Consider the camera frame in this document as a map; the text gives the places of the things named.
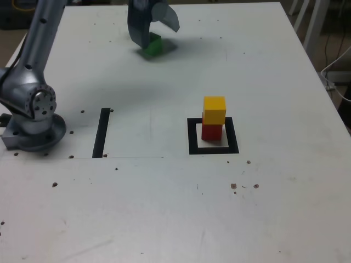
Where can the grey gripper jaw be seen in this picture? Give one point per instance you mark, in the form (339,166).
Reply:
(138,24)
(164,12)

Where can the green cube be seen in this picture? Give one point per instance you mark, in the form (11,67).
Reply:
(155,46)

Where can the yellow cube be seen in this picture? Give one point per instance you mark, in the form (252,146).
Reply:
(215,112)

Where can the red cube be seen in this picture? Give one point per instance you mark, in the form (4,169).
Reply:
(211,132)

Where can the black tape square outline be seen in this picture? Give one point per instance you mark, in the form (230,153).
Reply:
(214,151)

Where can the black tape strip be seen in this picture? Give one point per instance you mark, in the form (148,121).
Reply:
(101,131)

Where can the dark background box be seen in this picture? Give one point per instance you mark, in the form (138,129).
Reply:
(11,20)

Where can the white frame legs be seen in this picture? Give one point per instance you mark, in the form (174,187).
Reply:
(312,27)

